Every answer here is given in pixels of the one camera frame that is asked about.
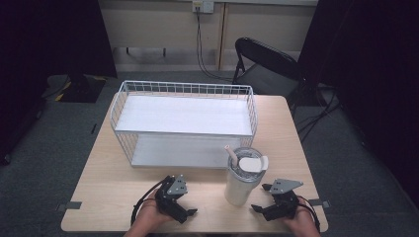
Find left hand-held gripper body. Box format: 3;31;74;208
154;174;189;225

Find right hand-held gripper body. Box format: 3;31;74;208
263;178;304;222

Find white cup with clear lid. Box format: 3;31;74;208
224;146;270;207

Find pink straw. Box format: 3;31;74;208
223;144;240;169

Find white wire shelf rack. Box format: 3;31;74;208
109;80;259;170

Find person's left hand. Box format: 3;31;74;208
131;197;175;235

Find person's right hand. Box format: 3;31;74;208
282;204;321;236

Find grey tape strip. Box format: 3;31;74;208
307;198;331;209
55;200;83;212

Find black folding chair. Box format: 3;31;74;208
231;37;304;101

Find black stand base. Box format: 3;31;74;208
44;73;107;104

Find black curtain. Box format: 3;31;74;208
0;0;119;166
296;0;419;209

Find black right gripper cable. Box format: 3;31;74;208
295;195;321;232

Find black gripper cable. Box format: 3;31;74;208
130;178;167;227
295;195;321;232

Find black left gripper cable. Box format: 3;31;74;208
130;178;167;227

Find black floor cables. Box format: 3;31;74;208
292;82;345;141

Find black wall socket cable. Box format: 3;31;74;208
196;7;235;82

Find white wall socket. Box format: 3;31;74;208
192;0;215;15

